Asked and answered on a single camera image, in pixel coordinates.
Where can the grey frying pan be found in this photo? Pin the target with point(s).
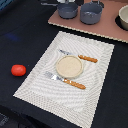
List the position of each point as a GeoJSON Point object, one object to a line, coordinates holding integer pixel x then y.
{"type": "Point", "coordinates": [67, 9]}

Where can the brown stove top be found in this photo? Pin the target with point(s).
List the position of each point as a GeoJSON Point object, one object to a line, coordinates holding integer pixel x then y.
{"type": "Point", "coordinates": [106, 27]}

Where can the round beige plate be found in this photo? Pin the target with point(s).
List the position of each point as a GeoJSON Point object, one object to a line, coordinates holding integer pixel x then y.
{"type": "Point", "coordinates": [69, 66]}

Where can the woven beige placemat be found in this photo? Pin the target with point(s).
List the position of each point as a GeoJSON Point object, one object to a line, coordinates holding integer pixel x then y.
{"type": "Point", "coordinates": [63, 100]}

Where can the grey cooking pot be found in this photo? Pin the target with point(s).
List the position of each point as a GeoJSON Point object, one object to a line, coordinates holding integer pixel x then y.
{"type": "Point", "coordinates": [90, 13]}

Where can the beige bowl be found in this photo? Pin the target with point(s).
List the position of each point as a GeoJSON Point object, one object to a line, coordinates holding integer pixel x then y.
{"type": "Point", "coordinates": [123, 14]}

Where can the fork with wooden handle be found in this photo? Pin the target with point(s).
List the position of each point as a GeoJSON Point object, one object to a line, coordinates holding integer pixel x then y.
{"type": "Point", "coordinates": [67, 81]}

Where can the knife with wooden handle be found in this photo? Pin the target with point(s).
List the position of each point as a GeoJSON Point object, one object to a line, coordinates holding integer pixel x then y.
{"type": "Point", "coordinates": [80, 56]}

